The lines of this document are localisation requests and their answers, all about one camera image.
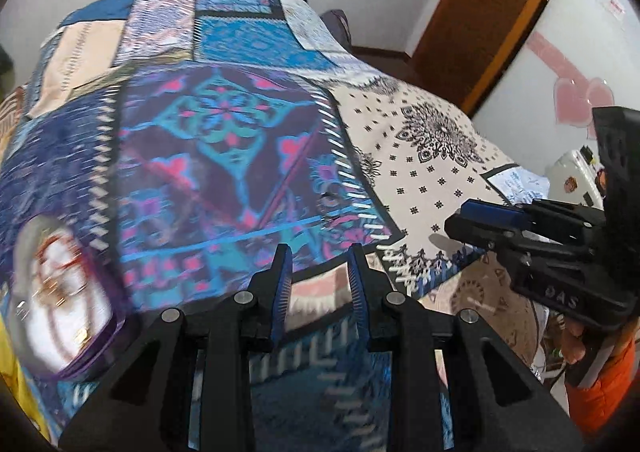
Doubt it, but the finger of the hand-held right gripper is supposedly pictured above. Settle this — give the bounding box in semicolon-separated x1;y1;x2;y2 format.
459;198;607;244
443;213;532;275

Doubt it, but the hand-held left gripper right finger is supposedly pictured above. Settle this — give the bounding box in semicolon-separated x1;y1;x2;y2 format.
347;242;584;452

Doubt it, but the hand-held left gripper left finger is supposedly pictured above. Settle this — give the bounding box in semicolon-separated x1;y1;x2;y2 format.
59;243;294;452

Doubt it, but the red beaded bracelet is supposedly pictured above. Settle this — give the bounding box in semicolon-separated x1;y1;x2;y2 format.
36;234;98;295

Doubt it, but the purple heart-shaped tin box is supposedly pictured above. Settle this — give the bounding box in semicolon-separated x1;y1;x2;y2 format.
0;213;130;380

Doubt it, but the person's right hand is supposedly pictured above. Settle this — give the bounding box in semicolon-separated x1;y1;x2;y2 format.
558;313;592;366

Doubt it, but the white blue printed cloth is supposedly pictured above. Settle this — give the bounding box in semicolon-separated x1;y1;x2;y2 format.
491;166;549;207

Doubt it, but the white appliance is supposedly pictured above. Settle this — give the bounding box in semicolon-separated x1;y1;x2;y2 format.
544;146;610;211

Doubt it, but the blue patchwork blanket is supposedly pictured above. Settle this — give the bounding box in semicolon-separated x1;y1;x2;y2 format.
0;0;552;452

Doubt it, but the white heart-print wardrobe door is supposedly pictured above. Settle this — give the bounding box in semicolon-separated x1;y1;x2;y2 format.
469;0;640;214

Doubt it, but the brown wooden door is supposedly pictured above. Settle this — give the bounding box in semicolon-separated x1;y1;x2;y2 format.
409;0;577;117

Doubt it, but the dark chair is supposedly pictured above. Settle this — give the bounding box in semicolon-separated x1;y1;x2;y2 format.
319;7;354;51

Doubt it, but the yellow blanket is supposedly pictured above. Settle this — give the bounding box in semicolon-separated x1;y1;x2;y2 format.
0;316;52;444

